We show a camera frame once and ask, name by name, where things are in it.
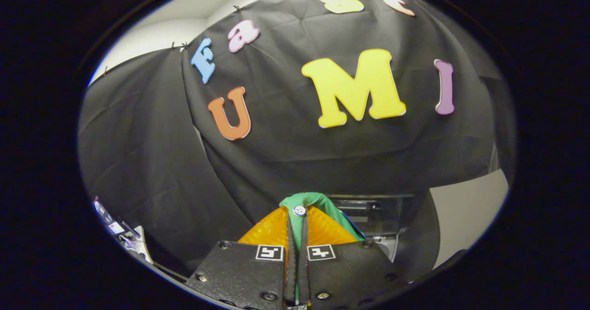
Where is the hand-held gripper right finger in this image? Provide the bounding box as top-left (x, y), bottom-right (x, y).
top-left (297, 205), bottom-right (408, 308)

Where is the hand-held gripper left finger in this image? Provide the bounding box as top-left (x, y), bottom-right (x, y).
top-left (187, 206), bottom-right (298, 308)

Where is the grey washing machine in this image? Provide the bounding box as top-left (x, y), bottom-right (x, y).
top-left (366, 234), bottom-right (401, 264)

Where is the green shirt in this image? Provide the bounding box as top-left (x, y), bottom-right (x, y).
top-left (279, 191), bottom-right (367, 255)

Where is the white and blue equipment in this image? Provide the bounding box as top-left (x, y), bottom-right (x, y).
top-left (92, 197), bottom-right (153, 264)

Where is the black backdrop cloth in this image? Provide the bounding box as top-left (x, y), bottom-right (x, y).
top-left (77, 0), bottom-right (517, 276)

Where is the beige cabinet with grey top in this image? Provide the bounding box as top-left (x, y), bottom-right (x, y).
top-left (394, 169), bottom-right (510, 283)

